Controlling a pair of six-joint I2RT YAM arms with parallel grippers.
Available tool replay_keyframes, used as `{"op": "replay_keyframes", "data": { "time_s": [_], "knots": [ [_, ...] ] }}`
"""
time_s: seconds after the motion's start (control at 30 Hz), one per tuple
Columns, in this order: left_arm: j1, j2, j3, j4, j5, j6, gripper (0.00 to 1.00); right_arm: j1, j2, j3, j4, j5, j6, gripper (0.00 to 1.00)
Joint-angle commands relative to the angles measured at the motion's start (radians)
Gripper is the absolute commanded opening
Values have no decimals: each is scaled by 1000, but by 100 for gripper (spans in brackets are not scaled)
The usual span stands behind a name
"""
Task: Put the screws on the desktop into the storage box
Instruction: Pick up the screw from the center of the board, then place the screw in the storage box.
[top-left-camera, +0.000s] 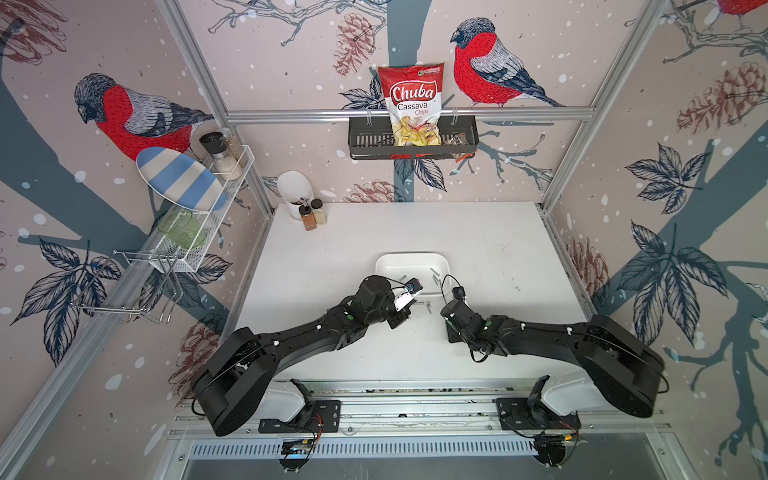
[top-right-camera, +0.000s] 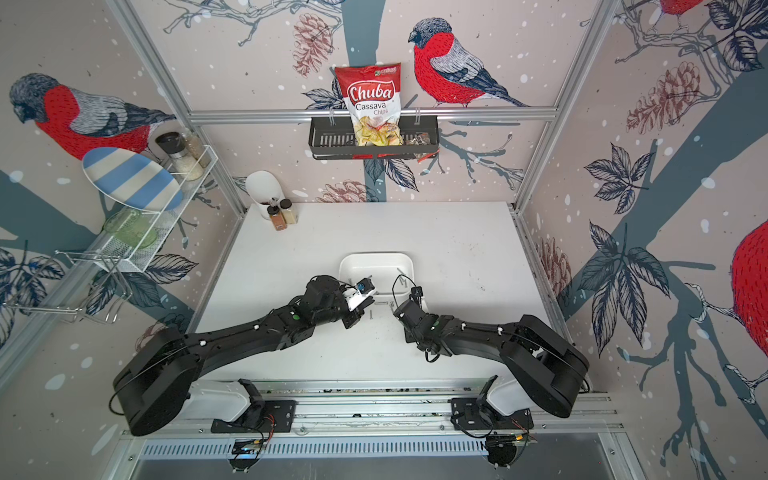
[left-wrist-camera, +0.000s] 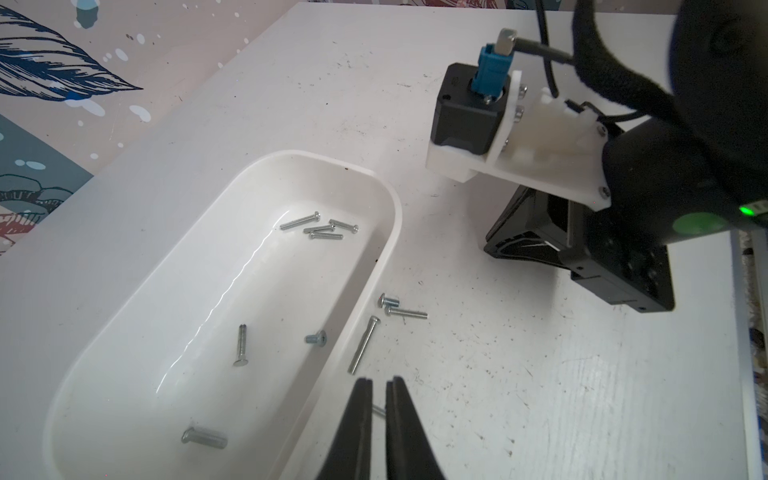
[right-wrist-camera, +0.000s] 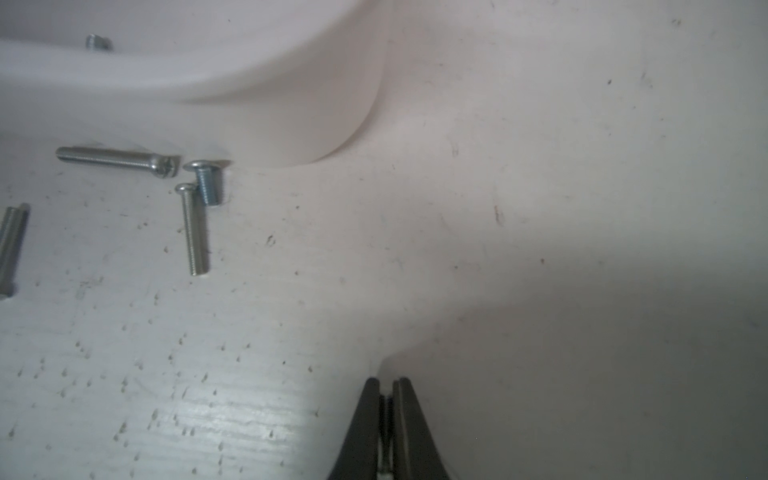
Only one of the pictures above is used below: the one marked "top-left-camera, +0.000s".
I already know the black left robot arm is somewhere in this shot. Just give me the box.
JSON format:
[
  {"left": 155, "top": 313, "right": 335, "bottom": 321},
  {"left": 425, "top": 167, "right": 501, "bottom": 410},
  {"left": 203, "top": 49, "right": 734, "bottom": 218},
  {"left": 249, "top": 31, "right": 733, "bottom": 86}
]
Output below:
[{"left": 191, "top": 275, "right": 422, "bottom": 437}]

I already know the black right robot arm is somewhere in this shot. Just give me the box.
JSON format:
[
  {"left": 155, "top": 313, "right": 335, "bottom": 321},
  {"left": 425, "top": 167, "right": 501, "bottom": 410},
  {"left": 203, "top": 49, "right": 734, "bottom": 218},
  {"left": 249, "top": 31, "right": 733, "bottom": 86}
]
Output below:
[{"left": 440, "top": 298, "right": 665, "bottom": 418}]

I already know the white plastic storage box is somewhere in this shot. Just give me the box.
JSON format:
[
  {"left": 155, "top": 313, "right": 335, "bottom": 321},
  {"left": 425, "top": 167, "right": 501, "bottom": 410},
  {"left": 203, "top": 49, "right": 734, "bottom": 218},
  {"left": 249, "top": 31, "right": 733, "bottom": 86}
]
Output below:
[{"left": 375, "top": 252, "right": 452, "bottom": 297}]

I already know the brown spice bottle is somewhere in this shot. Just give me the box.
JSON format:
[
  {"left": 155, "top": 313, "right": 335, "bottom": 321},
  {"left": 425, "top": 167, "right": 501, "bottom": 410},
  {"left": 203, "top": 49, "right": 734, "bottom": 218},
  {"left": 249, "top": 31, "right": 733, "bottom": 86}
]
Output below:
[{"left": 298, "top": 204, "right": 317, "bottom": 231}]

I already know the yellow spice bottle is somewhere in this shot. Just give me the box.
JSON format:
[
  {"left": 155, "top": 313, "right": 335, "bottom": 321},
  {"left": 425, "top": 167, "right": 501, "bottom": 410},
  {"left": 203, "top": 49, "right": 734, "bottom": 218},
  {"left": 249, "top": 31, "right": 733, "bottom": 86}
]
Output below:
[{"left": 310, "top": 198, "right": 327, "bottom": 225}]

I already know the white utensil holder cup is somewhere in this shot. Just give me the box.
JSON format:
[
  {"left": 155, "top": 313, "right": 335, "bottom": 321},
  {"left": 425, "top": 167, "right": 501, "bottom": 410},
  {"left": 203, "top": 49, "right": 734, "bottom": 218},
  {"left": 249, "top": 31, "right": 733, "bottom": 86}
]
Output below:
[{"left": 277, "top": 170, "right": 314, "bottom": 221}]

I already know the red Chuba chips bag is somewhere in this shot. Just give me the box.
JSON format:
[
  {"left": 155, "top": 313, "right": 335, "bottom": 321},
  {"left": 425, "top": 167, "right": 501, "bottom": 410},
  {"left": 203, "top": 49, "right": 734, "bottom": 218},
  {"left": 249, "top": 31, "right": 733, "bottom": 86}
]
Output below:
[{"left": 378, "top": 63, "right": 444, "bottom": 147}]

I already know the green glass bowl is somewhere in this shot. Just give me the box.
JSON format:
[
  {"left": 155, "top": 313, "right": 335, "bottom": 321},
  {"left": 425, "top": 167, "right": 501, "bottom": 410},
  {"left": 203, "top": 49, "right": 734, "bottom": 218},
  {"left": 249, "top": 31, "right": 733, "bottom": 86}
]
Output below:
[{"left": 156, "top": 209, "right": 208, "bottom": 250}]

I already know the black lid spice grinder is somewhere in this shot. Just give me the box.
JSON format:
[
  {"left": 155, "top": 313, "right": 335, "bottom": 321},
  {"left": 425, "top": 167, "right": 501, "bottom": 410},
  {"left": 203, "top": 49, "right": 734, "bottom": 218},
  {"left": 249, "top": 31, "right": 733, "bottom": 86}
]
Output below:
[{"left": 199, "top": 131, "right": 243, "bottom": 181}]

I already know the blue striped white plate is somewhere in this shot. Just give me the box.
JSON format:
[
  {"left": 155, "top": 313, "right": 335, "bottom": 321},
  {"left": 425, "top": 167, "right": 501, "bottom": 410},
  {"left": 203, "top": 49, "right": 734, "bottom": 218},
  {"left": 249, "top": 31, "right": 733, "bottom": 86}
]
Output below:
[{"left": 136, "top": 147, "right": 227, "bottom": 212}]

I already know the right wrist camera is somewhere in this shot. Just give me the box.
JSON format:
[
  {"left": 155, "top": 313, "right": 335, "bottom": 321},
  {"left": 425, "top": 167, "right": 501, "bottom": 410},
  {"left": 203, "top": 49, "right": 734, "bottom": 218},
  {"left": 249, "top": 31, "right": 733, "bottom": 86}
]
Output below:
[{"left": 452, "top": 286, "right": 466, "bottom": 301}]

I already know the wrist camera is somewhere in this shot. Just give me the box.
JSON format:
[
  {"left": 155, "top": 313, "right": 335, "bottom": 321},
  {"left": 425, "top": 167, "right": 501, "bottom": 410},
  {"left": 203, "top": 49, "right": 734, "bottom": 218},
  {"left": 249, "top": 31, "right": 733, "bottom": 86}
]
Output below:
[
  {"left": 401, "top": 277, "right": 423, "bottom": 297},
  {"left": 452, "top": 286, "right": 466, "bottom": 301}
]

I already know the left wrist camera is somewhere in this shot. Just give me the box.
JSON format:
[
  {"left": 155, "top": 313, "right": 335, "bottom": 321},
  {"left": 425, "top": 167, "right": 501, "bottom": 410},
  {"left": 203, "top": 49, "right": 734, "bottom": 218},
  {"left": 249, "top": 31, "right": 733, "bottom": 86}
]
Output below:
[{"left": 401, "top": 277, "right": 423, "bottom": 297}]

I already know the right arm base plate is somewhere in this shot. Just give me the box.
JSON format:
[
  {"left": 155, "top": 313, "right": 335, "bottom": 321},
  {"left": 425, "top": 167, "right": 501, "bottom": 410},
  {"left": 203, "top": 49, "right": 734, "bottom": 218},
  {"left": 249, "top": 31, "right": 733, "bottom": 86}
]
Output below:
[{"left": 495, "top": 397, "right": 581, "bottom": 433}]

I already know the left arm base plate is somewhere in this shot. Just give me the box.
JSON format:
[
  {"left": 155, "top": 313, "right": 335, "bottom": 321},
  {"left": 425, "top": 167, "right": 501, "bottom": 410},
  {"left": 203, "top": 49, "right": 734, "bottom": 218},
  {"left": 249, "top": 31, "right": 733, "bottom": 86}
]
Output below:
[{"left": 258, "top": 400, "right": 342, "bottom": 434}]

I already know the black wire wall basket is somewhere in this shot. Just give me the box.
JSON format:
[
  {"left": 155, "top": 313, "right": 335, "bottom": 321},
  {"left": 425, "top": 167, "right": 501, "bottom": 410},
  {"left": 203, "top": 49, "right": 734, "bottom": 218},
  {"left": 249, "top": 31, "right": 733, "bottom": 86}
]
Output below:
[{"left": 348, "top": 116, "right": 479, "bottom": 160}]

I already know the aluminium horizontal frame rail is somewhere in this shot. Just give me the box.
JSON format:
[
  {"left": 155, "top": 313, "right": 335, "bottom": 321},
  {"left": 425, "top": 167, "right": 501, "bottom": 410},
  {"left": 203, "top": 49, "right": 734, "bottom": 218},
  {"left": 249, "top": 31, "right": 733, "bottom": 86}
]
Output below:
[{"left": 226, "top": 106, "right": 596, "bottom": 126}]

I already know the white wire wall rack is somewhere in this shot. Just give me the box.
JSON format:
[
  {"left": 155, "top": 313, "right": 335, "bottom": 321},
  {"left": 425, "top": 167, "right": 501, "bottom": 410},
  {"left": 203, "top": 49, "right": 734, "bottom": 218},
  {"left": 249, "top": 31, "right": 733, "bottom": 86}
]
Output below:
[{"left": 70, "top": 146, "right": 255, "bottom": 324}]

